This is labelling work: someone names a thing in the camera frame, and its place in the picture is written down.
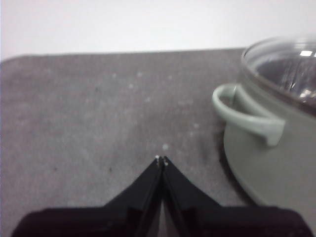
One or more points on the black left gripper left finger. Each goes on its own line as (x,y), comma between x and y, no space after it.
(118,219)

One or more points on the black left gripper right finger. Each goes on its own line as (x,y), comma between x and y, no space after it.
(209,221)

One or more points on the pale green electric steamer pot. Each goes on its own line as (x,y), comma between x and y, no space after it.
(271,168)

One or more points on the glass lid with round knob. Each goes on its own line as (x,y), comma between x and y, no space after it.
(284,64)

